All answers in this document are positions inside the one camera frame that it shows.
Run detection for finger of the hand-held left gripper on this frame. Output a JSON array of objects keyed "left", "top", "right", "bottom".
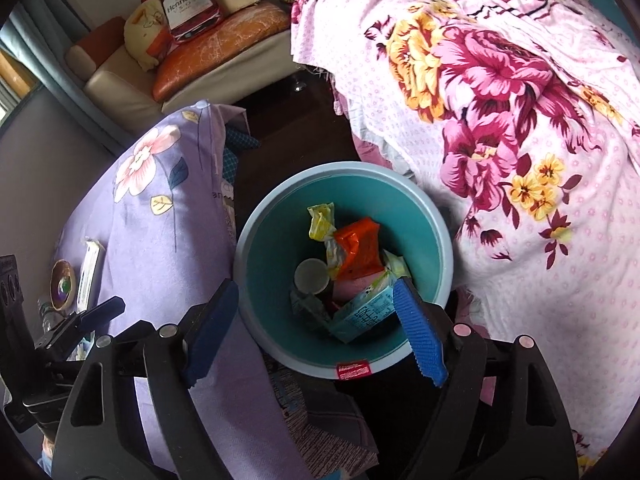
[{"left": 35, "top": 296, "right": 126, "bottom": 356}]

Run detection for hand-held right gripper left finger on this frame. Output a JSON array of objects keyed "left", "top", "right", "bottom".
[{"left": 50, "top": 278, "right": 240, "bottom": 480}]

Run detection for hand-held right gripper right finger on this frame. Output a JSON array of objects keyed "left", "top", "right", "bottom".
[{"left": 392, "top": 277, "right": 581, "bottom": 480}]

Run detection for white small box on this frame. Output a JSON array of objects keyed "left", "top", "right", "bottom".
[{"left": 76, "top": 240, "right": 106, "bottom": 311}]

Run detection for purple egg-shaped pack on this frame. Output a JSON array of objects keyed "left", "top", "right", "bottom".
[{"left": 50, "top": 259, "right": 77, "bottom": 309}]

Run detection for clear plastic water bottle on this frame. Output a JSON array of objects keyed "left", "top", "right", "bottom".
[{"left": 36, "top": 299, "right": 66, "bottom": 336}]

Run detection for green white drink carton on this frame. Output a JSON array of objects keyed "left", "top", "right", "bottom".
[{"left": 327, "top": 277, "right": 403, "bottom": 345}]

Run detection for green white clear wrapper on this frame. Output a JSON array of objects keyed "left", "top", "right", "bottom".
[{"left": 382, "top": 250, "right": 412, "bottom": 281}]

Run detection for pink paper cup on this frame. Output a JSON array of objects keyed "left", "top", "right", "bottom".
[{"left": 330, "top": 277, "right": 381, "bottom": 306}]

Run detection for orange red wrapper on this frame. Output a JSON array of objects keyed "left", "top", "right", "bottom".
[{"left": 334, "top": 217, "right": 383, "bottom": 281}]

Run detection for teal plastic bin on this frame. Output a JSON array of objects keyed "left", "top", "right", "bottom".
[{"left": 234, "top": 161, "right": 456, "bottom": 380}]

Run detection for purple floral blanket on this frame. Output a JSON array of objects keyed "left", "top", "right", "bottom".
[{"left": 50, "top": 100, "right": 311, "bottom": 480}]

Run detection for woven floor mat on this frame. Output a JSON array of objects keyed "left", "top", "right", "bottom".
[{"left": 270, "top": 365, "right": 381, "bottom": 480}]

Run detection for grey headboard panel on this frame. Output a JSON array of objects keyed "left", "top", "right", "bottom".
[{"left": 0, "top": 87, "right": 121, "bottom": 281}]

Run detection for blue checkered cloth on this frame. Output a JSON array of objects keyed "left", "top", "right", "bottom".
[{"left": 220, "top": 120, "right": 261, "bottom": 186}]

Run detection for pink floral bedsheet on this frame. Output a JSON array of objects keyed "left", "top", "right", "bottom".
[{"left": 290, "top": 0, "right": 640, "bottom": 471}]

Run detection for cream leather sofa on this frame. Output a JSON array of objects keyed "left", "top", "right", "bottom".
[{"left": 67, "top": 0, "right": 301, "bottom": 126}]

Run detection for blue grey curtain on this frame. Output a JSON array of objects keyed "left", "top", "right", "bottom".
[{"left": 0, "top": 0, "right": 118, "bottom": 156}]

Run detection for orange back cushion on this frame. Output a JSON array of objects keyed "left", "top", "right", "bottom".
[{"left": 77, "top": 16, "right": 128, "bottom": 53}]

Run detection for yellow cartoon pillow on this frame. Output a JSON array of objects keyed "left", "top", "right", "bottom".
[{"left": 123, "top": 0, "right": 173, "bottom": 73}]

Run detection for orange seat cushion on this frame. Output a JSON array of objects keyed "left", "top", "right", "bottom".
[{"left": 151, "top": 0, "right": 292, "bottom": 103}]

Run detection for red bottle-shaped cushion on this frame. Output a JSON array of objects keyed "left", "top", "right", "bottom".
[{"left": 160, "top": 0, "right": 223, "bottom": 41}]

